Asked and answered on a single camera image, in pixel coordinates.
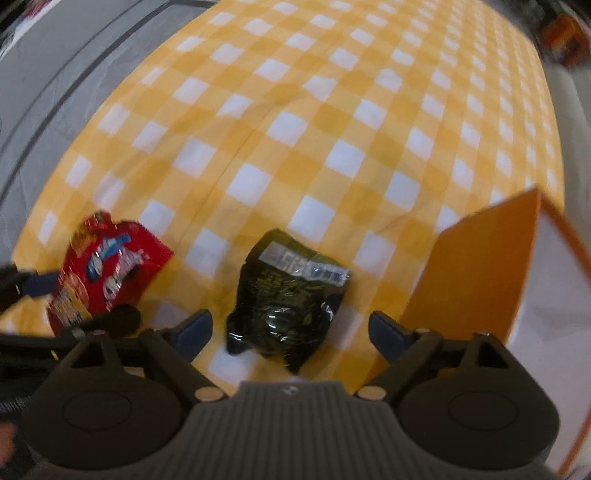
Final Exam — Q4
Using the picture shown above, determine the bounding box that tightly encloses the orange cardboard box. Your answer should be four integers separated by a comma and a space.
364, 186, 591, 480

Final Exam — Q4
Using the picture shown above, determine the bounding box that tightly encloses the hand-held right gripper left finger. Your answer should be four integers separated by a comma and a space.
58, 308, 229, 401

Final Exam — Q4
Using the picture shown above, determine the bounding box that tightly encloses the yellow checked tablecloth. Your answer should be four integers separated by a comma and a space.
11, 0, 567, 398

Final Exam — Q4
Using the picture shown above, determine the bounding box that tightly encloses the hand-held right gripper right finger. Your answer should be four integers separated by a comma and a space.
355, 310, 526, 401

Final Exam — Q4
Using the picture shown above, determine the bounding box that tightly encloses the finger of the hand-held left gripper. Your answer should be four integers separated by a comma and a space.
54, 304, 142, 343
0, 264, 64, 311

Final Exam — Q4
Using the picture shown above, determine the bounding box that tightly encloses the orange stool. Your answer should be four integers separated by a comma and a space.
539, 13, 591, 64

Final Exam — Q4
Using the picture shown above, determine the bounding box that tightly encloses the beige sofa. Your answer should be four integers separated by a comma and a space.
547, 60, 591, 232

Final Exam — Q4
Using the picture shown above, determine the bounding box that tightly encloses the black snack packet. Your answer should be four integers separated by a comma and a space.
225, 228, 353, 376

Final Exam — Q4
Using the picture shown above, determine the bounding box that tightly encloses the red snack packet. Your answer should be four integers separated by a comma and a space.
47, 210, 175, 336

